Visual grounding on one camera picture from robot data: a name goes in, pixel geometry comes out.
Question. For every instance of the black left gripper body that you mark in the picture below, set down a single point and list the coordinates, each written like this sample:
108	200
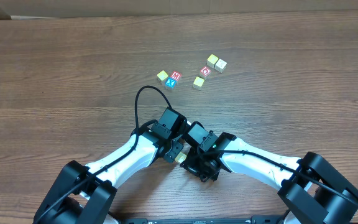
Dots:
173	152

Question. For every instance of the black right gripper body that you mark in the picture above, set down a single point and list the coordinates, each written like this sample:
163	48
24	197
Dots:
191	166

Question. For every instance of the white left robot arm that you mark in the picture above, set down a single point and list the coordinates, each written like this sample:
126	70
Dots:
84	194

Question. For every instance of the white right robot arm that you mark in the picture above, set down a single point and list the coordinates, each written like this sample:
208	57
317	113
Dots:
312	189

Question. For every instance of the blue X letter block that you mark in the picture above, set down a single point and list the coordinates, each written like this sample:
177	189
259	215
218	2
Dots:
170	84

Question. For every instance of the yellow top turtle block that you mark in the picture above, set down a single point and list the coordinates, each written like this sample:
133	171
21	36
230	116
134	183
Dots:
198	83

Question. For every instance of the yellow top squirrel block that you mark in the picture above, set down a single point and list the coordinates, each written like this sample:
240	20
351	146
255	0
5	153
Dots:
162	76

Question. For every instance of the red M letter block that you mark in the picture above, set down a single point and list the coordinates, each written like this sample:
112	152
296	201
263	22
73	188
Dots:
176	76

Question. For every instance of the red framed symbol block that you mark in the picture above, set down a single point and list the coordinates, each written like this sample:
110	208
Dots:
205	72

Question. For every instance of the plain wood picture block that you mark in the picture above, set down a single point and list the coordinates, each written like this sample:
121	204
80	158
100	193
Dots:
220	65

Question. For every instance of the yellow top far block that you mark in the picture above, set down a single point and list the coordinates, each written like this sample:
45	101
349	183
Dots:
212	60

